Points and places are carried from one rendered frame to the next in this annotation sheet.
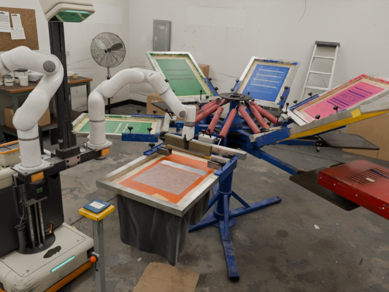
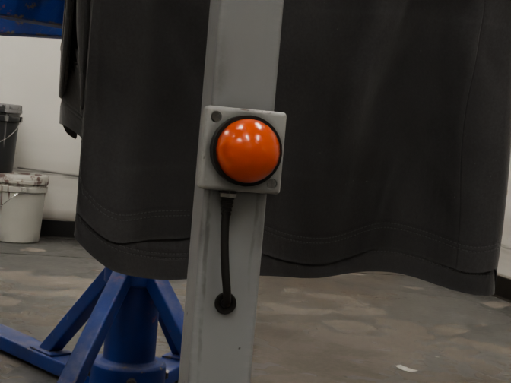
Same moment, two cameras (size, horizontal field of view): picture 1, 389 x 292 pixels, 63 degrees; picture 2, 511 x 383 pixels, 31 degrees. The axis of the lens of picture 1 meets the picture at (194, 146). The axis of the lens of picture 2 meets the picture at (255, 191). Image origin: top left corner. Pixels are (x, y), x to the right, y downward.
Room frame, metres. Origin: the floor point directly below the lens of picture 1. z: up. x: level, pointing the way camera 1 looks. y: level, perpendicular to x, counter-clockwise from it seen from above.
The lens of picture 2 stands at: (0.96, 0.84, 0.66)
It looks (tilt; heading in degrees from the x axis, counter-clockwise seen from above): 3 degrees down; 321
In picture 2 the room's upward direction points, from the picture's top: 5 degrees clockwise
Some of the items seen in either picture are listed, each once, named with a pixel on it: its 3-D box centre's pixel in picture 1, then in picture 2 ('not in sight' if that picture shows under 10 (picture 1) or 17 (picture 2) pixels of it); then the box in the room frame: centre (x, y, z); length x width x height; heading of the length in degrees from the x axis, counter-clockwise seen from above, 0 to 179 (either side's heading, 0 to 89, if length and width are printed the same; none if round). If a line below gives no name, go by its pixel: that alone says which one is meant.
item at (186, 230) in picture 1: (194, 216); not in sight; (1.73, -0.03, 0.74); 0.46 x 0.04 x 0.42; 154
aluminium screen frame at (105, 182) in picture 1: (172, 171); not in sight; (1.88, 0.13, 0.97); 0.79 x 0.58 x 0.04; 154
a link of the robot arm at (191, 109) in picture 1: (184, 112); not in sight; (2.05, 0.08, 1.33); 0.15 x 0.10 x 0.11; 108
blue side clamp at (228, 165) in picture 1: (226, 169); not in sight; (1.97, -0.23, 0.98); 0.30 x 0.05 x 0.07; 154
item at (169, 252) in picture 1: (146, 224); (307, 62); (1.61, 0.26, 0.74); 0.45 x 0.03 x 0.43; 64
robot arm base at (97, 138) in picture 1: (95, 131); not in sight; (1.87, 0.62, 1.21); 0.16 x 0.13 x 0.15; 58
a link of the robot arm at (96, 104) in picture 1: (96, 106); not in sight; (1.87, 0.61, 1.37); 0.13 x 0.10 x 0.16; 18
